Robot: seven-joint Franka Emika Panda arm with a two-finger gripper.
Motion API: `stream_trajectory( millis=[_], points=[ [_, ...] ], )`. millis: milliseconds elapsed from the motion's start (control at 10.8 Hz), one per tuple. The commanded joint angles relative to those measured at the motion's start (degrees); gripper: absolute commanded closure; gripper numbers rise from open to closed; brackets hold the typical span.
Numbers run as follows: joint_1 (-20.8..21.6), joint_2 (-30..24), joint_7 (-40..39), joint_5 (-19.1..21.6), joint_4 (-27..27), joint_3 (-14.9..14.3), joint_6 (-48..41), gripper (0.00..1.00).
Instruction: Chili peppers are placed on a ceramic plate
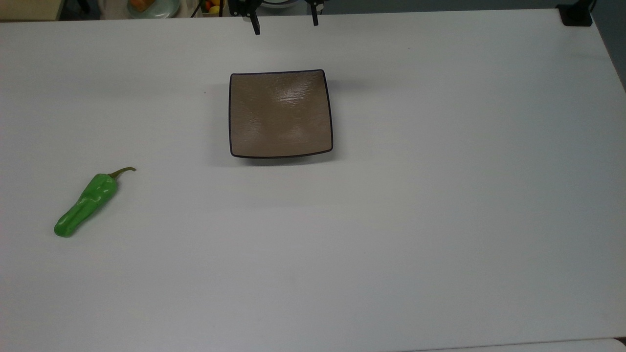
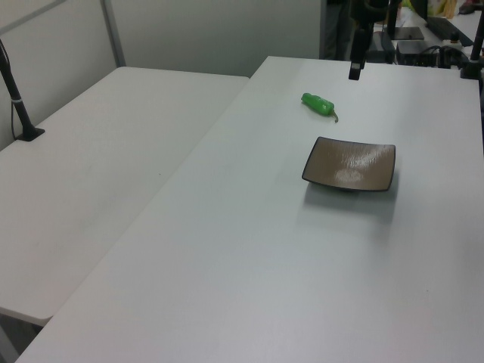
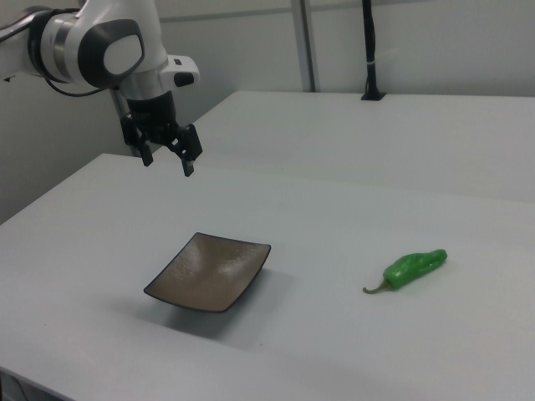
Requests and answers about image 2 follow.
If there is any square brown ceramic plate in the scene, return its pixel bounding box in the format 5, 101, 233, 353
301, 136, 398, 194

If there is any black keyboard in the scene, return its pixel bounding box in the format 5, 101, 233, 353
426, 16, 474, 43

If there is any black monitor stand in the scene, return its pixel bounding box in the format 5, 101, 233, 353
380, 0, 427, 42

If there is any black electronics box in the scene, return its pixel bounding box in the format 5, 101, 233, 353
396, 39, 442, 66

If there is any green chili pepper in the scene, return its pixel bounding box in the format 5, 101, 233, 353
300, 92, 340, 124

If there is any person in dark trousers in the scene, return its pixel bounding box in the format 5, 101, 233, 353
324, 0, 353, 61

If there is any black pole with white band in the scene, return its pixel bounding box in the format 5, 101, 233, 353
0, 37, 46, 142

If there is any grey partition post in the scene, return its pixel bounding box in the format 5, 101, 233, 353
100, 0, 126, 70

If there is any black clamped camera pole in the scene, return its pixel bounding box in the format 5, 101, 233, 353
459, 20, 484, 81

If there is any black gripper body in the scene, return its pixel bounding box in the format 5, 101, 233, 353
351, 26, 370, 71

